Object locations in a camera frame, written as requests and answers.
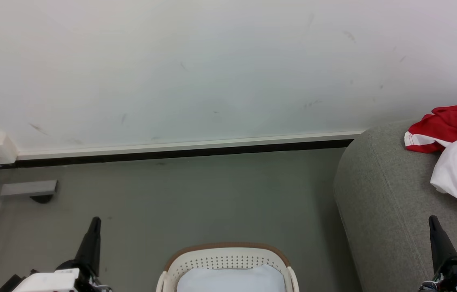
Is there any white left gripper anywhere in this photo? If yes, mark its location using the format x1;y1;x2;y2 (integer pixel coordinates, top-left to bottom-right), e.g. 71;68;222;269
11;217;112;292

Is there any white basket with brown rim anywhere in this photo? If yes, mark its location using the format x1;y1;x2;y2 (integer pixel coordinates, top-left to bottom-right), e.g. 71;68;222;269
155;242;300;292

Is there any grey fabric sofa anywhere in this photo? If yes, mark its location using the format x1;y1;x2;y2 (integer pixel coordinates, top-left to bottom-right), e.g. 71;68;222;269
333;119;457;292

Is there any white and black baseboard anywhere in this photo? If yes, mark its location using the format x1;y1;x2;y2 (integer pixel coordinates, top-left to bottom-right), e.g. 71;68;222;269
0;130;365;170

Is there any light blue garment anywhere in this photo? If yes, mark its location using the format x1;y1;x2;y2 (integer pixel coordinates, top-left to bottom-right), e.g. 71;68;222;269
176;264;287;292

